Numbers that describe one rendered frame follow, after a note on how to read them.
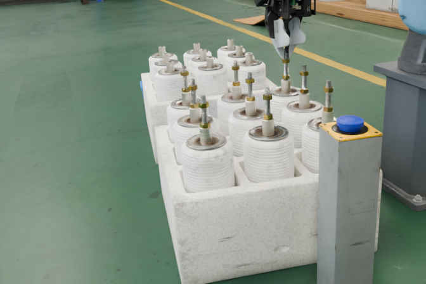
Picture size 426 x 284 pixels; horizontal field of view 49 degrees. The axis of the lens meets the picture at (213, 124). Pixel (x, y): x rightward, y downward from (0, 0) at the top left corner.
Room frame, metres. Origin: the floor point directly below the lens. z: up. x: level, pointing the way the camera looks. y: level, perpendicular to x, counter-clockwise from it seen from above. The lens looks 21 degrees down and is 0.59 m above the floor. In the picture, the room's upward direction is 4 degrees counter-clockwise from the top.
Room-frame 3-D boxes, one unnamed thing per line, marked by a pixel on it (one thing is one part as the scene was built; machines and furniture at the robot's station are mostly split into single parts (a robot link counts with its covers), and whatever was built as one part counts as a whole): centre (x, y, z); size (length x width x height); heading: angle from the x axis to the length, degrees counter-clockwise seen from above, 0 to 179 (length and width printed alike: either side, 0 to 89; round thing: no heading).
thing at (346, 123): (0.66, -0.21, 0.32); 0.04 x 0.04 x 0.02
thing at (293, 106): (0.96, -0.20, 0.25); 0.08 x 0.08 x 0.01
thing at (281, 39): (1.05, -0.17, 0.38); 0.06 x 0.03 x 0.09; 24
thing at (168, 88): (1.34, 0.11, 0.16); 0.10 x 0.10 x 0.18
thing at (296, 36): (1.06, -0.20, 0.38); 0.06 x 0.03 x 0.09; 24
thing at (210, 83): (1.36, 0.00, 0.16); 0.10 x 0.10 x 0.18
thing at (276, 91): (1.07, -0.18, 0.25); 0.08 x 0.08 x 0.01
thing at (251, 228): (0.93, -0.08, 0.09); 0.39 x 0.39 x 0.18; 10
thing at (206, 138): (0.80, 0.01, 0.26); 0.02 x 0.02 x 0.03
